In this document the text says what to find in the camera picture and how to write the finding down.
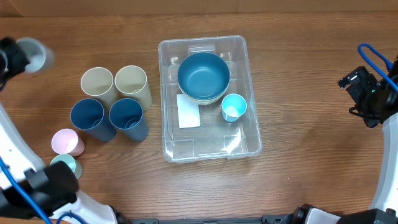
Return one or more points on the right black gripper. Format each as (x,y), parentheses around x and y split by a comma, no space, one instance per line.
(363,83)

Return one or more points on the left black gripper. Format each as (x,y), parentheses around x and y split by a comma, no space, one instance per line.
(10,43)

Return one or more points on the grey small cup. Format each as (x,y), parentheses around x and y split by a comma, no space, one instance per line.
(40,57)

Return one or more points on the light blue small cup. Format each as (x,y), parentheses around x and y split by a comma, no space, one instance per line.
(233,106)

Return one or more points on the cream bowl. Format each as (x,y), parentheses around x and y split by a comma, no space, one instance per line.
(203,94)

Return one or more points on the dark blue bowl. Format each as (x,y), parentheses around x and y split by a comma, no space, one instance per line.
(203,68)

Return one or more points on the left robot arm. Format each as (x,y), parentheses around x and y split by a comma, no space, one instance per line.
(29,188)

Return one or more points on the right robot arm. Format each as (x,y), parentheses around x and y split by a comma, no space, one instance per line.
(386,192)

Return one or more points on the clear plastic storage container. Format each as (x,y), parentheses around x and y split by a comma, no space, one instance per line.
(215,138)

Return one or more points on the white label in container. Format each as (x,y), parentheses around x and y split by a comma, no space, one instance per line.
(188,112)

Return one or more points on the cream tall cup left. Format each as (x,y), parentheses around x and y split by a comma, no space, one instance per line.
(98,82)

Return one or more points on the cream tall cup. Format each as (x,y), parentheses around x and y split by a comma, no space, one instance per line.
(132,82)
(98,82)

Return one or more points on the dark blue tall cup left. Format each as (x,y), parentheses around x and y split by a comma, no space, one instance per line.
(90,116)

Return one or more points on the dark blue tall cup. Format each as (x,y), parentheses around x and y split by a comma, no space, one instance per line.
(90,116)
(127,115)

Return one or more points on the pink small cup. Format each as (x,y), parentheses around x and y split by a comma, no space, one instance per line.
(67,141)

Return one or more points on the cream tall cup right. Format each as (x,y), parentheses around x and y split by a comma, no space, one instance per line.
(132,82)

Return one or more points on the dark blue tall cup right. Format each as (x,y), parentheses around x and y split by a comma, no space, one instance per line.
(127,115)

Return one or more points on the mint green small cup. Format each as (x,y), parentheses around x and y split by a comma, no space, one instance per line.
(71,162)

